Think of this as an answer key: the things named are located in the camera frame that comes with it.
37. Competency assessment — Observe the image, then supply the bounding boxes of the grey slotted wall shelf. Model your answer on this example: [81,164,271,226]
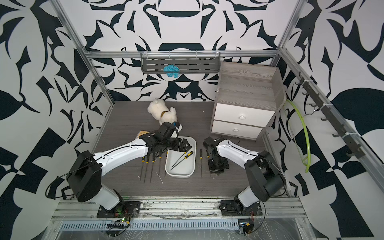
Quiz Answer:
[141,54,221,74]

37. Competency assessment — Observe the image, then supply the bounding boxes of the white plush toy dog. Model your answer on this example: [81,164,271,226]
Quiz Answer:
[147,99,178,125]

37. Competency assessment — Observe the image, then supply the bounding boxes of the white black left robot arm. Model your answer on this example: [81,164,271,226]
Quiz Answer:
[66,122,189,213]

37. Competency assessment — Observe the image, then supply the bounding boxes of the green hose loop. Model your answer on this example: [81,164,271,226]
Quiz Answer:
[284,99,311,174]

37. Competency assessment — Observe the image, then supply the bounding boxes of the white plastic storage tray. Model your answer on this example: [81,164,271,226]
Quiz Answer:
[167,137,197,178]

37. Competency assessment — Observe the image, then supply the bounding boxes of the teal crumpled cloth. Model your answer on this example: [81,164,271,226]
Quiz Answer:
[163,65,180,78]

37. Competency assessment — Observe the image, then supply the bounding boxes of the yellow black file tool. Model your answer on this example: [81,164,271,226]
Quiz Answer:
[157,154,162,177]
[164,152,168,178]
[144,154,150,183]
[150,153,156,183]

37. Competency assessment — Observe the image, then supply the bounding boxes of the grey wall hook rail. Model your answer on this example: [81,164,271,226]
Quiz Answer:
[297,72,367,159]

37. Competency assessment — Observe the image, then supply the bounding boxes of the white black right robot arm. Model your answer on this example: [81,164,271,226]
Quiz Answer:
[203,137,287,216]

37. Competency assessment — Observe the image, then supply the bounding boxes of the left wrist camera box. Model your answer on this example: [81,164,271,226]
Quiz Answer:
[171,122,183,138]

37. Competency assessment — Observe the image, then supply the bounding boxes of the grey wooden drawer cabinet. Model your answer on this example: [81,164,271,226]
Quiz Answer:
[211,62,286,140]

